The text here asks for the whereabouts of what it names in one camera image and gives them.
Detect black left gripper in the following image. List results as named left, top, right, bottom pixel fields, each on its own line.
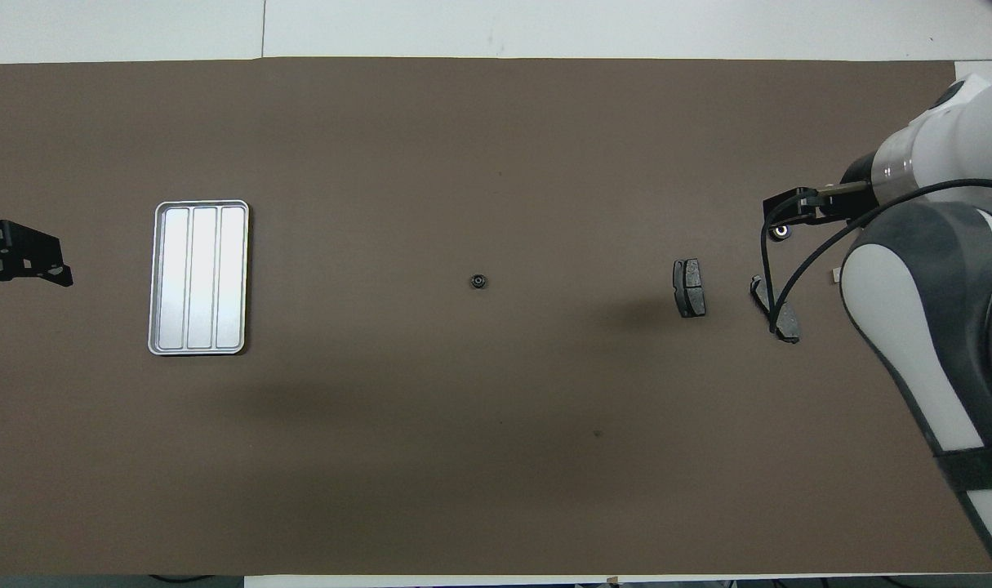
left=0, top=220, right=74, bottom=319

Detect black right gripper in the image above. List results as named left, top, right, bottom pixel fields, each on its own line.
left=763, top=188, right=823, bottom=238

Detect silver metal tray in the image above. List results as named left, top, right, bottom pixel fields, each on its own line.
left=147, top=199, right=251, bottom=357

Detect long dark brake pad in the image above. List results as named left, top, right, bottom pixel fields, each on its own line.
left=749, top=274, right=802, bottom=345

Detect short dark brake pad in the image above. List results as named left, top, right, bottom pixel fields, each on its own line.
left=672, top=258, right=707, bottom=319

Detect brown table mat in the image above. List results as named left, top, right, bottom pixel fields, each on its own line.
left=0, top=56, right=992, bottom=577

